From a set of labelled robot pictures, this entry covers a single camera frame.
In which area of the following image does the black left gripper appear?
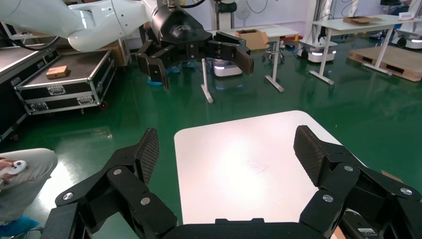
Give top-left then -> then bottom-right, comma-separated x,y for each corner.
136,5 -> 254,91

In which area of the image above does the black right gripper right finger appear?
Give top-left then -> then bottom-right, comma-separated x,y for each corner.
293,125 -> 422,239

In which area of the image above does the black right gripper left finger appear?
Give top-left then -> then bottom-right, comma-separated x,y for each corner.
54,127 -> 179,239

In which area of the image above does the white handheld controller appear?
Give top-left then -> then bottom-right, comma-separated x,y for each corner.
0,160 -> 29,180

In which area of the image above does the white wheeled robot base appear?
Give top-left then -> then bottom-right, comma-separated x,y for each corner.
212,58 -> 244,78
395,28 -> 422,49
298,39 -> 338,64

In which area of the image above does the open brown cardboard box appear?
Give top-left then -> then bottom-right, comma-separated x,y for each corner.
235,28 -> 270,51

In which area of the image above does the flat cardboard box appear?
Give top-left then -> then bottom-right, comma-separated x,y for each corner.
342,15 -> 385,26

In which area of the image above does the bystander hand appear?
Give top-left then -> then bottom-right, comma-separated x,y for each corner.
0,157 -> 21,169

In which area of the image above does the blue shoe cover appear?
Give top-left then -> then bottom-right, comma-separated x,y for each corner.
146,76 -> 163,88
0,216 -> 41,239

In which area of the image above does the black swivel stool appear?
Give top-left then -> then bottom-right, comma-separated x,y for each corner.
261,40 -> 287,64

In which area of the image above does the white T-leg table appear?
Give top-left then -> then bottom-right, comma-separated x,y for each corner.
200,24 -> 300,104

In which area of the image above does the grey trousered person leg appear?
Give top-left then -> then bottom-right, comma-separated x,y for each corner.
0,148 -> 59,222

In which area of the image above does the black aluminium flight case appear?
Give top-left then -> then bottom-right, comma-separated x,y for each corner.
0,45 -> 61,142
14,48 -> 116,116

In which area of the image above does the small wooden block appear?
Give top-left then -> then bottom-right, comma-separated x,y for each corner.
45,65 -> 69,80

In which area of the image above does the wooden pallet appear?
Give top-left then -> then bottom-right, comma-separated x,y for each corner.
347,44 -> 422,83

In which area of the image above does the white table frame leg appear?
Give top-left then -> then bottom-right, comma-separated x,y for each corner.
309,13 -> 422,87

